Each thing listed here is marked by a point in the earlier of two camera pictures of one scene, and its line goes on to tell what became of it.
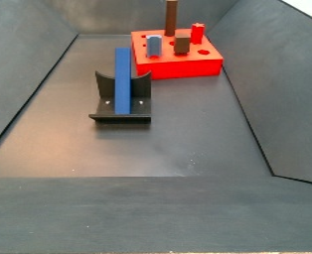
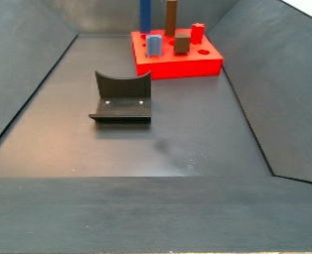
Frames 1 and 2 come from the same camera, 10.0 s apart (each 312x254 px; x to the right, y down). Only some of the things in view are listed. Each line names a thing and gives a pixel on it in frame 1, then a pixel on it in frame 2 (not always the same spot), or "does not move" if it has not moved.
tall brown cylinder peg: (171, 18) does not move
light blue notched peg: (154, 45) does not move
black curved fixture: (140, 101) does not move
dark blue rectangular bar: (122, 81) → (144, 16)
